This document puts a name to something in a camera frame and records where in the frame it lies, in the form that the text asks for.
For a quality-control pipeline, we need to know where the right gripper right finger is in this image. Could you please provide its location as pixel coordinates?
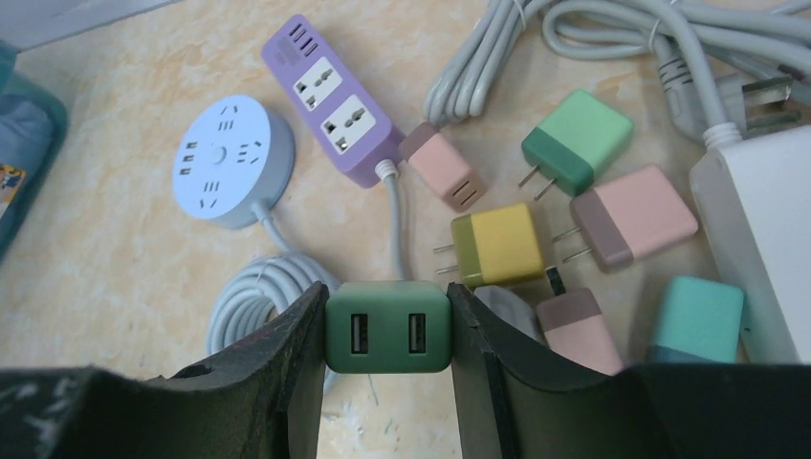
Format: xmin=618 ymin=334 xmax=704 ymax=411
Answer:
xmin=447 ymin=283 xmax=810 ymax=458

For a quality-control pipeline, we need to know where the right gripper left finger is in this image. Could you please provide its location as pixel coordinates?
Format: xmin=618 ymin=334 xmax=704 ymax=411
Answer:
xmin=1 ymin=283 xmax=329 ymax=458

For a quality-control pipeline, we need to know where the pink plug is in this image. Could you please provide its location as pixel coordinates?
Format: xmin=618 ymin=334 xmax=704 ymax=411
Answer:
xmin=552 ymin=164 xmax=699 ymax=273
xmin=535 ymin=267 xmax=624 ymax=375

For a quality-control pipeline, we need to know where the green plug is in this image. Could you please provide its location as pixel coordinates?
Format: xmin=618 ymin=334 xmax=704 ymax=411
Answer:
xmin=324 ymin=281 xmax=453 ymax=374
xmin=518 ymin=89 xmax=635 ymax=200

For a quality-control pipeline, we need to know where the yellow plug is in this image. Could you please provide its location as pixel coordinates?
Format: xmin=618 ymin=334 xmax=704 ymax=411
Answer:
xmin=432 ymin=203 xmax=547 ymax=289

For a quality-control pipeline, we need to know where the teal plug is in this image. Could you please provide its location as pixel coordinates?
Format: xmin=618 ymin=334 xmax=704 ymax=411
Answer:
xmin=647 ymin=275 xmax=745 ymax=363

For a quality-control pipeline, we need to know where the blue round socket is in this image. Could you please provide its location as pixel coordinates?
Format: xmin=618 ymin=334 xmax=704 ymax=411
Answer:
xmin=172 ymin=95 xmax=296 ymax=230

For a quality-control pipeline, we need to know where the brown plug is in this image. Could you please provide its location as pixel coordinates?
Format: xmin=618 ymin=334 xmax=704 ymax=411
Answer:
xmin=398 ymin=121 xmax=487 ymax=212

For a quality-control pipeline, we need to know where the purple power strip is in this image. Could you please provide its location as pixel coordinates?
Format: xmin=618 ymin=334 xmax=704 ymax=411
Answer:
xmin=260 ymin=13 xmax=405 ymax=188

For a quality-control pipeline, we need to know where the white power strip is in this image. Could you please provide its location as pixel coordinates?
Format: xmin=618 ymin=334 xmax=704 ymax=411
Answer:
xmin=690 ymin=125 xmax=810 ymax=364

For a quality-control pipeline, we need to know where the teal plastic basin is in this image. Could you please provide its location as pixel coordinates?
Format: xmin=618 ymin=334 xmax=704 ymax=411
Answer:
xmin=1 ymin=42 xmax=68 ymax=254

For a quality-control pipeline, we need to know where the white strip grey cable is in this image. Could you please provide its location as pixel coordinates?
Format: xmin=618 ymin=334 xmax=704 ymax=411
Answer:
xmin=423 ymin=0 xmax=811 ymax=150

